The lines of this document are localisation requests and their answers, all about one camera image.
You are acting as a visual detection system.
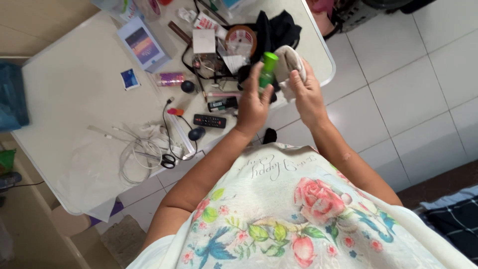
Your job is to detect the black remote control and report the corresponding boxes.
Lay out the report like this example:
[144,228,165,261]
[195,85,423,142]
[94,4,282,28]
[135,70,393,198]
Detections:
[193,114,228,129]

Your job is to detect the green bag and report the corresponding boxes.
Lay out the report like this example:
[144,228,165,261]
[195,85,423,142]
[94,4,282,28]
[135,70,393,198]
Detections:
[0,149,16,175]

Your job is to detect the clear plastic sheet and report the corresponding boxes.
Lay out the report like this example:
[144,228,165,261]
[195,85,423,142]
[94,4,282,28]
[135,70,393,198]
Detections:
[55,141,121,222]

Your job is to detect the pink cloth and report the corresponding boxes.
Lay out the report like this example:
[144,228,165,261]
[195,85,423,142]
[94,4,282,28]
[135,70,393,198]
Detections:
[308,0,337,36]

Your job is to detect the green plastic bottle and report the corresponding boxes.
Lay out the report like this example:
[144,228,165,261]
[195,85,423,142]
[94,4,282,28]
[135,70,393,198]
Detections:
[258,52,280,92]

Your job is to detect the person's floral white shirt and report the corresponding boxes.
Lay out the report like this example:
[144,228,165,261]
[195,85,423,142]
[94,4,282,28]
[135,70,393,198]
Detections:
[126,143,478,269]

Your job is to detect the brown tape roll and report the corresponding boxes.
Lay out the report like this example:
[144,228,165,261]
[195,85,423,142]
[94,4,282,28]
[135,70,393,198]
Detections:
[225,25,258,57]

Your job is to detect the grey shoe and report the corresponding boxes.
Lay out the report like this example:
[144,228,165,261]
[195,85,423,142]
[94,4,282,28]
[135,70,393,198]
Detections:
[0,171,22,190]

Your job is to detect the clear plastic bag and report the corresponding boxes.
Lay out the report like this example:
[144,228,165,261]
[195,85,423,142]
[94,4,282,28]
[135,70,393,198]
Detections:
[216,35,255,76]

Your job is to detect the clear plastic strip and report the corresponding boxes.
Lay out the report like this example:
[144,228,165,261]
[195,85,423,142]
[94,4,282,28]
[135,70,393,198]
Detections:
[166,112,197,156]

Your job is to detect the person's right hand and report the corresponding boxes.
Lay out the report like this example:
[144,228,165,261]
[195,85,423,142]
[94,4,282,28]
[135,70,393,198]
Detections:
[289,58,331,130]

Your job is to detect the beige cloth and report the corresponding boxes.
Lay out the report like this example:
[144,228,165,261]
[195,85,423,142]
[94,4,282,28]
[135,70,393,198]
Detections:
[274,45,307,102]

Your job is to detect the person's left hand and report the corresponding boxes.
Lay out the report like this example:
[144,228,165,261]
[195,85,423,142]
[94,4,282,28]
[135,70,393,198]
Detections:
[235,62,275,137]

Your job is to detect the black-handled scissors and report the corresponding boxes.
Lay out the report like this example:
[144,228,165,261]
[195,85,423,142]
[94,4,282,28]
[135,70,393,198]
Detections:
[134,150,176,170]

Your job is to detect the person's black sock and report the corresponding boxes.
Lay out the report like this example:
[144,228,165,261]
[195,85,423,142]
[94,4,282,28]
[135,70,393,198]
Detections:
[262,127,278,145]

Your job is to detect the blue bag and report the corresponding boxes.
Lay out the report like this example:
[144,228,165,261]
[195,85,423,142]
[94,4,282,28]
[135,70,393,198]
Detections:
[0,61,30,132]

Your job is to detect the clear bag with packets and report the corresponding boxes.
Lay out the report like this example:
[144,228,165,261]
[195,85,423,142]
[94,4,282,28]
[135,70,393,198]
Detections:
[91,0,166,24]

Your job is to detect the beige floor mat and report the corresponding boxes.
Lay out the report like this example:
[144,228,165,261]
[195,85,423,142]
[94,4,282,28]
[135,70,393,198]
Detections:
[100,214,147,269]

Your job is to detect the small white box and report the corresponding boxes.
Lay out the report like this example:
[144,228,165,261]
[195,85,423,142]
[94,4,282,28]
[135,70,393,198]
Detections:
[192,29,217,54]

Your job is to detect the brown stick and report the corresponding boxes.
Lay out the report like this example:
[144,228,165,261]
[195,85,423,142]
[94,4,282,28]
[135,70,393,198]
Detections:
[168,20,193,46]

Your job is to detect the glitter tube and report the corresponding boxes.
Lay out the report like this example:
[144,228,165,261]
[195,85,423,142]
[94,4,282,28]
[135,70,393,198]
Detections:
[155,72,186,87]

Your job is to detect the small blue packet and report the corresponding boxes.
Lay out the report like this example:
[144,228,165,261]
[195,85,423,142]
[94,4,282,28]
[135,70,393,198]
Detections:
[120,68,142,92]

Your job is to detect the coiled white cable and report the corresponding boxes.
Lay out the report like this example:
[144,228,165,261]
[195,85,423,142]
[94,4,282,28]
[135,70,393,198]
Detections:
[88,124,169,186]

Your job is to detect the white box with purple picture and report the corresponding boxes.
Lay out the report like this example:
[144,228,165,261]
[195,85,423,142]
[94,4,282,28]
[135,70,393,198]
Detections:
[116,16,173,74]

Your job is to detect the black oval mouse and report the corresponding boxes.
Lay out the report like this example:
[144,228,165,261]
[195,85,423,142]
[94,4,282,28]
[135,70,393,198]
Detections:
[187,126,206,142]

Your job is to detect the pink pen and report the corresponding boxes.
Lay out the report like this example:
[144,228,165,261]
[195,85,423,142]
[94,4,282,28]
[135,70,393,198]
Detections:
[207,91,243,99]

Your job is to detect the black tube with green label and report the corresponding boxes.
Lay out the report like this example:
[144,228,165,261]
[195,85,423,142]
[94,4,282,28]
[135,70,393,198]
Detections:
[207,96,239,113]

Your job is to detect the black cloth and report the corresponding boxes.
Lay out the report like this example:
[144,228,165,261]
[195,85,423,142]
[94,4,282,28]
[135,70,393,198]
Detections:
[251,10,302,65]

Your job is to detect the dark checked blanket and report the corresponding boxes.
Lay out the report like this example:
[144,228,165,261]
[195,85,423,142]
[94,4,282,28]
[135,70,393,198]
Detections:
[418,186,478,264]

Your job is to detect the black basket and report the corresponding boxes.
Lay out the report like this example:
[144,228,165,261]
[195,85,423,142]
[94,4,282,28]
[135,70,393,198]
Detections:
[323,0,438,39]

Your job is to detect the black cable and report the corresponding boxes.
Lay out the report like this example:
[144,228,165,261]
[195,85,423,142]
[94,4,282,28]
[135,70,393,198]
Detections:
[162,97,199,162]

